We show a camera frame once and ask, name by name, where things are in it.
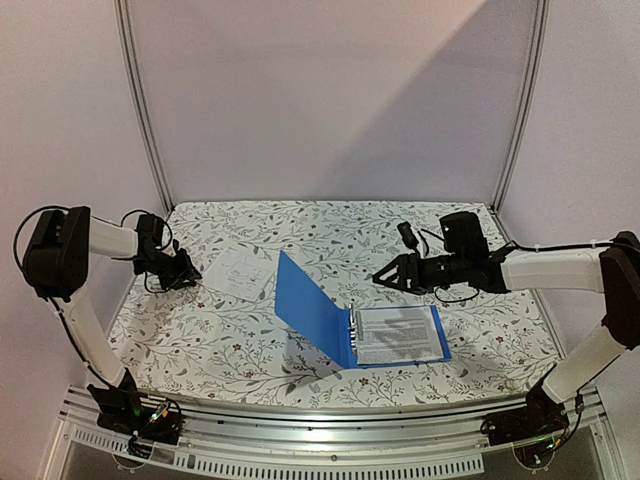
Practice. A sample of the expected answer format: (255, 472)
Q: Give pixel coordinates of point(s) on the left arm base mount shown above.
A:
(140, 422)

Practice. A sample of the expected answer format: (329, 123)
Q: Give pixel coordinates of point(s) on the chrome lever arch clip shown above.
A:
(353, 329)

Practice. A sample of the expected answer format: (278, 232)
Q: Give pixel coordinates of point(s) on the floral patterned table mat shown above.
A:
(202, 343)

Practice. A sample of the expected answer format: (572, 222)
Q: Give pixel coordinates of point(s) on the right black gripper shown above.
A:
(412, 272)

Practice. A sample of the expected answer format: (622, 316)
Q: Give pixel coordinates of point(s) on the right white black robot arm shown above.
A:
(607, 268)

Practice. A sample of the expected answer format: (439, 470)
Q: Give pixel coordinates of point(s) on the aluminium front rail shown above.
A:
(400, 430)

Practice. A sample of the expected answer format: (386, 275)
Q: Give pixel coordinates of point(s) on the hand drawn sketch paper sheet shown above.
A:
(238, 273)

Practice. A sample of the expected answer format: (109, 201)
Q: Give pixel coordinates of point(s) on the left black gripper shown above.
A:
(178, 266)

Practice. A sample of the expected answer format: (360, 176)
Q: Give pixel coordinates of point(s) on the blue folder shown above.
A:
(303, 306)

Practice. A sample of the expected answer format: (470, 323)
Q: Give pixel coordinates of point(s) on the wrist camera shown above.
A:
(150, 230)
(461, 237)

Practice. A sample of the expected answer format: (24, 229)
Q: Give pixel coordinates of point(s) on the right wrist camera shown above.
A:
(461, 237)

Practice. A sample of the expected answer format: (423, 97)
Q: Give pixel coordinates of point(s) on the perforated white cable tray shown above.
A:
(96, 455)

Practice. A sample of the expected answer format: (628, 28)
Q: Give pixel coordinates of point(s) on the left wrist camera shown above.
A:
(150, 230)

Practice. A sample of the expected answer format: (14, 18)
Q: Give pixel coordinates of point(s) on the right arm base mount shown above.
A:
(536, 431)

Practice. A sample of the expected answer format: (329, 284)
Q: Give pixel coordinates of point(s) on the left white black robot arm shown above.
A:
(55, 264)

